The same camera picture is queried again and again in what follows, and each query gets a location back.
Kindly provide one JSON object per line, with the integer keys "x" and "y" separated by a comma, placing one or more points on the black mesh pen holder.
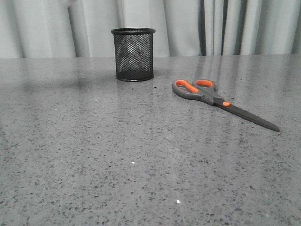
{"x": 133, "y": 53}

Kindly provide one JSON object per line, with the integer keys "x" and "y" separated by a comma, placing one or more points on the grey curtain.
{"x": 82, "y": 28}

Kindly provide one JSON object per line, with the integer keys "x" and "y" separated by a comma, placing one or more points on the grey orange scissors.
{"x": 205, "y": 91}

